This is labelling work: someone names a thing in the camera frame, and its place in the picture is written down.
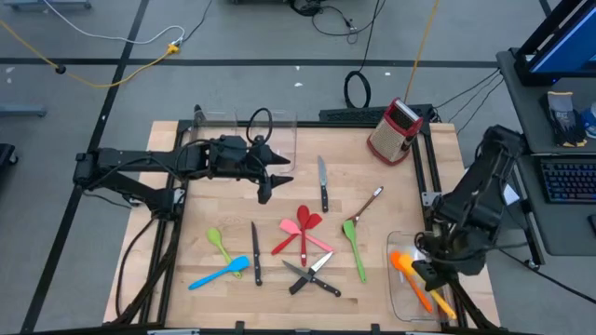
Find black coiled floor cable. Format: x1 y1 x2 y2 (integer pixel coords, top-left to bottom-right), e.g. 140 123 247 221
343 0 387 110

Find slim black paring knife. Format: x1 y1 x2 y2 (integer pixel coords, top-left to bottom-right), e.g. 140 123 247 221
251 221 264 287

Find white paper sheet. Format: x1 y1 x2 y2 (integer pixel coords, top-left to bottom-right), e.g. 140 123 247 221
502 183 521 206

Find black tangled floor cables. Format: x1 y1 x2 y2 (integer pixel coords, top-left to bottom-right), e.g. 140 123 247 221
288 0 387 46

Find computer monitor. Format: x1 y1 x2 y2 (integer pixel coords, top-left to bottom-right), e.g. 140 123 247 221
514 0 596 87

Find black right base cable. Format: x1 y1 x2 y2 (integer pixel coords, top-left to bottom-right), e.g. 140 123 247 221
497 246 596 306

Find red silicone spoon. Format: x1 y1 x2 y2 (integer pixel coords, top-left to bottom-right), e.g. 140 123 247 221
296 204 312 268

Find black left base cable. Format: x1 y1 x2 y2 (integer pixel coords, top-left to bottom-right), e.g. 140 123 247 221
115 216 159 322

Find blue white container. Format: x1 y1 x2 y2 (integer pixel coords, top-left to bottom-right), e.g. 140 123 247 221
579 101 596 140

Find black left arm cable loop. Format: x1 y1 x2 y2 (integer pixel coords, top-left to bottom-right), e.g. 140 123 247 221
245 107 274 146

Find dark blade black-handled knife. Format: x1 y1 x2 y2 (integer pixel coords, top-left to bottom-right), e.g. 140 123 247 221
281 259 342 298

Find grey furniture foot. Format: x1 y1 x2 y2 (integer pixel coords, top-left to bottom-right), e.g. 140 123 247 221
3 0 93 11
0 102 47 118

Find red silicone spatula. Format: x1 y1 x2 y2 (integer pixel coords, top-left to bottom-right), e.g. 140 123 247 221
270 212 323 257

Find dark grey desk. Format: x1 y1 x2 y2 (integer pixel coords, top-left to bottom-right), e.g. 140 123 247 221
495 46 596 257

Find black backlit keyboard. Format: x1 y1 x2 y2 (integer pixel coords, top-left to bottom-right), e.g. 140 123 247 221
539 157 596 205

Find large black-handled knife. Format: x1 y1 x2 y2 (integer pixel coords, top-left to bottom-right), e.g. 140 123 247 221
317 154 330 214

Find red metal box grater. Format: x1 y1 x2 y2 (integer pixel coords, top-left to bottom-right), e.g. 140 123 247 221
366 96 425 167

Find green silicone spatula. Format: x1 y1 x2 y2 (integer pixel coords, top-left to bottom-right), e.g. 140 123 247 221
342 219 368 284

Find silver blade black-handled knife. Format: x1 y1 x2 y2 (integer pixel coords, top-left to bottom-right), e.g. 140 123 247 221
288 251 334 296

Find yellow silicone spatula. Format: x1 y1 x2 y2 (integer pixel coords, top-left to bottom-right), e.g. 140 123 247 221
398 253 458 321

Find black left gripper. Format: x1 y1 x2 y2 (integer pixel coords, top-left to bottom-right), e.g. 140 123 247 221
210 134 294 190

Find pink silicone spatula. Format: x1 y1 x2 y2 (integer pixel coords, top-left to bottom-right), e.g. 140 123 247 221
278 218 335 254

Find black base cable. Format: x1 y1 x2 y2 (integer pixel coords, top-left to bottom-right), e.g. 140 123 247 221
115 216 159 322
497 246 596 306

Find black caster foot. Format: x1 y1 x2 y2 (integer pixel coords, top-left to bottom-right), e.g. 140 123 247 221
0 142 20 169

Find grey black work gloves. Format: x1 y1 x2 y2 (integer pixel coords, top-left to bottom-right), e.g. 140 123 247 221
542 90 589 149

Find white floor cable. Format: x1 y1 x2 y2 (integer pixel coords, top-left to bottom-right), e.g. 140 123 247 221
41 0 186 47

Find yellow extension cable with plug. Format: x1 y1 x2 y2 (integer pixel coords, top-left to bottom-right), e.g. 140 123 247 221
0 18 182 89

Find light green silicone spoon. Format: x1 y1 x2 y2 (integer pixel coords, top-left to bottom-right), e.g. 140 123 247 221
206 227 243 280

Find black desk power cable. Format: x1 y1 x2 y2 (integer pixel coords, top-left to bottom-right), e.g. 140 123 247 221
432 68 502 111
456 79 505 136

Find clear plastic bin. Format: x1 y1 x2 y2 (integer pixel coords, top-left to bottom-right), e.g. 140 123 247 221
385 230 460 324
245 109 299 176
188 110 239 141

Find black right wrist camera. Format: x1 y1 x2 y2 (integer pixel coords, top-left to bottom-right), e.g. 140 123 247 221
412 259 451 293

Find blue silicone spatula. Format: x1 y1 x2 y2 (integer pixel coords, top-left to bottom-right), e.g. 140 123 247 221
187 255 251 291

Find yellow floor cable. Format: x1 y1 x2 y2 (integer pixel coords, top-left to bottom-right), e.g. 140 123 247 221
403 0 441 104

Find thin black floor cable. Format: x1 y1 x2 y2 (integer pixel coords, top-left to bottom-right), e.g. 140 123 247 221
183 0 214 43

